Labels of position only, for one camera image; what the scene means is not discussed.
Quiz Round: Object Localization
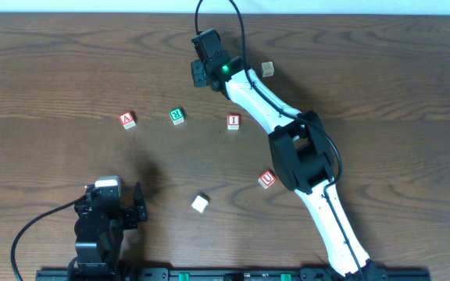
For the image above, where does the red letter U block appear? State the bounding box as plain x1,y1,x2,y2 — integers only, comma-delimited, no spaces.
258,170,276,189

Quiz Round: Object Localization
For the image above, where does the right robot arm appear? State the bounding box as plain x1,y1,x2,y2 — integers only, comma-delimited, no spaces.
191,29,371,280

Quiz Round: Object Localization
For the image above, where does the red letter I block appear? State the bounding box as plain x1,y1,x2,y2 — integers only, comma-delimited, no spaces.
227,114,241,130

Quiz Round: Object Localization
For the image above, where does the green letter R block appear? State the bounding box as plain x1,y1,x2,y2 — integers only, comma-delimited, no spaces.
169,108,184,126

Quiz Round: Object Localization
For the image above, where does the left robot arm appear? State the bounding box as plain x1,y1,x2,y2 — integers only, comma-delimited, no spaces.
66,179,148,280

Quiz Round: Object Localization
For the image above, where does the white letter M block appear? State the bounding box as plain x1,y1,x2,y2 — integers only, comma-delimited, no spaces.
261,62,275,77

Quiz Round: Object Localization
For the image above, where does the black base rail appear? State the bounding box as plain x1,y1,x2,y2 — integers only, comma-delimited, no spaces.
35,268,431,281

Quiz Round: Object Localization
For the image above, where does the red letter A block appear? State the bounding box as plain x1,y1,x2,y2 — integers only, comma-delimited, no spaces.
119,112,136,130

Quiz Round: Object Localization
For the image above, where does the plain white wooden block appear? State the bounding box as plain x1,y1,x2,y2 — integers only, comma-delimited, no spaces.
191,194,209,214

